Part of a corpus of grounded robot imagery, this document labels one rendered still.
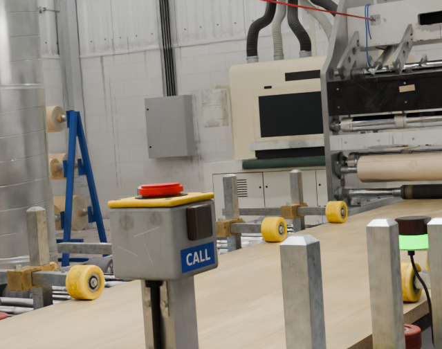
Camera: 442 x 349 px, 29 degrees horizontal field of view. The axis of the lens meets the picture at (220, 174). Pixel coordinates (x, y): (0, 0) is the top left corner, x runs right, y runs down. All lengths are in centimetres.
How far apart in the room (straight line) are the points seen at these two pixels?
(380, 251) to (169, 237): 54
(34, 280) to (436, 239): 107
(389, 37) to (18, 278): 258
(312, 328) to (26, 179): 425
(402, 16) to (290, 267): 330
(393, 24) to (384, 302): 310
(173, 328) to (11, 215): 442
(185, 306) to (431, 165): 316
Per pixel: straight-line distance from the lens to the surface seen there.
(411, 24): 422
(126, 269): 77
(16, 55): 519
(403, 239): 147
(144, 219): 75
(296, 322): 101
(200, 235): 75
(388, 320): 124
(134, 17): 1205
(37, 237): 219
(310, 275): 100
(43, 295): 222
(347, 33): 434
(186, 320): 79
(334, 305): 181
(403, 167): 394
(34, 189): 520
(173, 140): 1142
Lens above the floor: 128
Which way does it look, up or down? 3 degrees down
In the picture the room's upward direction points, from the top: 4 degrees counter-clockwise
